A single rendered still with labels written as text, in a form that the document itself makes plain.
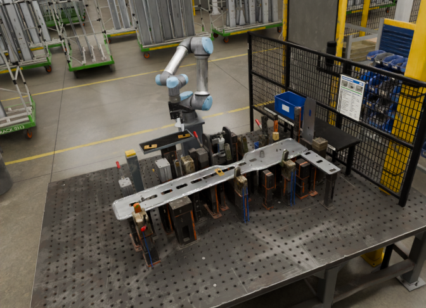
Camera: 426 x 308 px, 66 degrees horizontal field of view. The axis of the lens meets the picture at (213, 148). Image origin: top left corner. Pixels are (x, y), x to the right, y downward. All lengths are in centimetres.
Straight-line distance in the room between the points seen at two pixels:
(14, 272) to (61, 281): 134
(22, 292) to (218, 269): 186
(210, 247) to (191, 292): 32
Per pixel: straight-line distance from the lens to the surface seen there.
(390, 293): 295
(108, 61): 811
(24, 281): 342
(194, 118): 263
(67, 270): 228
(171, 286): 199
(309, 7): 451
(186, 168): 221
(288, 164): 218
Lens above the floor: 228
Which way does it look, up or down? 31 degrees down
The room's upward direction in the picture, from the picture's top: 6 degrees counter-clockwise
